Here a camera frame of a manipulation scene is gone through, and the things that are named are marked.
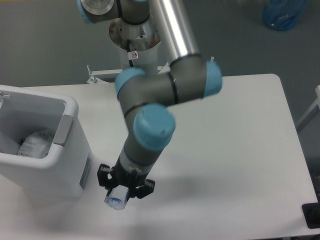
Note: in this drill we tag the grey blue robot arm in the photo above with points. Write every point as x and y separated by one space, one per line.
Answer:
144 99

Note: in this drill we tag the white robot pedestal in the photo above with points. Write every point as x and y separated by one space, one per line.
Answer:
138 48

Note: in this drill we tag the white frame at right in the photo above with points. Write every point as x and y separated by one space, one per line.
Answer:
310 113

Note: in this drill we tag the white plastic bag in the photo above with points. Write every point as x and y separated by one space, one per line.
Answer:
36 145

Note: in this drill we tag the blue plastic bag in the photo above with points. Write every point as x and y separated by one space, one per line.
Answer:
282 15

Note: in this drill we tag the crushed clear plastic bottle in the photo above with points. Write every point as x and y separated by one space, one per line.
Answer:
117 198

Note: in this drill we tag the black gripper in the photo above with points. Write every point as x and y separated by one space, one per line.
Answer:
109 178

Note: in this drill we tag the black device at table edge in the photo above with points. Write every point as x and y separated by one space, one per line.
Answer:
311 213

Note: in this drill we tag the white trash can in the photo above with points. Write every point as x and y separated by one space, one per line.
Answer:
64 170

